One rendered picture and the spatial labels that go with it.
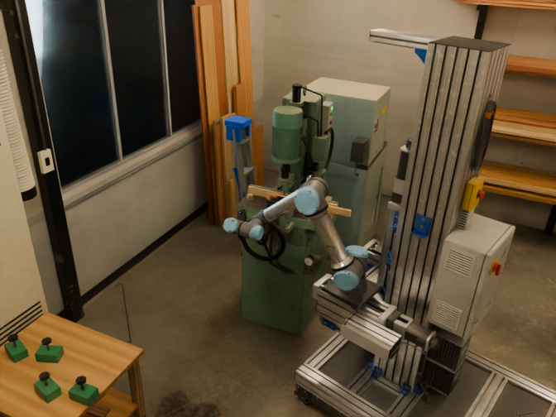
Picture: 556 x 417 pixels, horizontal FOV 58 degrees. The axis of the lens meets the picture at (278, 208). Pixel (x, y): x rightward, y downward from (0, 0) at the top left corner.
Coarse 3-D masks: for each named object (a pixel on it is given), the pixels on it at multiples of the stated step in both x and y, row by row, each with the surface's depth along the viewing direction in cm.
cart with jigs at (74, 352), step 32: (64, 320) 267; (0, 352) 245; (32, 352) 246; (64, 352) 246; (96, 352) 247; (128, 352) 248; (0, 384) 228; (32, 384) 228; (64, 384) 229; (96, 384) 230; (0, 416) 253; (32, 416) 213; (64, 416) 214; (96, 416) 254; (128, 416) 257
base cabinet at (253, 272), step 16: (272, 240) 313; (320, 240) 339; (288, 256) 314; (304, 256) 309; (256, 272) 329; (272, 272) 324; (320, 272) 360; (256, 288) 335; (272, 288) 330; (288, 288) 325; (304, 288) 324; (256, 304) 342; (272, 304) 336; (288, 304) 331; (304, 304) 334; (256, 320) 348; (272, 320) 343; (288, 320) 337; (304, 320) 344
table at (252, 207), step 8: (248, 200) 318; (256, 200) 318; (264, 200) 318; (240, 208) 312; (248, 208) 310; (256, 208) 308; (264, 208) 308; (296, 216) 301; (304, 216) 302; (336, 216) 311; (288, 224) 298; (296, 224) 301; (304, 224) 299; (312, 224) 297; (288, 232) 295
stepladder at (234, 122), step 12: (228, 120) 377; (240, 120) 378; (228, 132) 378; (240, 132) 375; (240, 144) 381; (240, 156) 386; (240, 168) 388; (252, 168) 401; (240, 180) 391; (252, 180) 409; (240, 192) 396
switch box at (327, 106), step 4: (320, 104) 310; (324, 104) 310; (328, 104) 310; (332, 104) 313; (320, 108) 310; (324, 108) 309; (328, 108) 308; (320, 112) 311; (324, 112) 310; (328, 112) 309; (332, 112) 317; (320, 116) 312; (324, 116) 311; (328, 116) 311; (332, 116) 319; (324, 120) 312; (328, 120) 313; (324, 124) 313; (328, 124) 315; (324, 128) 315; (328, 128) 318
